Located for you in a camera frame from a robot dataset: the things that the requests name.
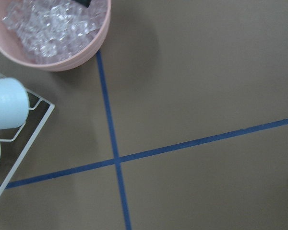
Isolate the pink bowl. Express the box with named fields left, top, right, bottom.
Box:
left=0, top=0, right=112, bottom=72

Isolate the clear ice cubes pile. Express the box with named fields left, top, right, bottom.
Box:
left=2, top=0, right=108, bottom=64

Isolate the light blue cup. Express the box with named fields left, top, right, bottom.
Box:
left=0, top=78, right=30, bottom=130

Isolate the white wire cup rack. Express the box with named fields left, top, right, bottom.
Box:
left=0, top=70, right=56, bottom=212

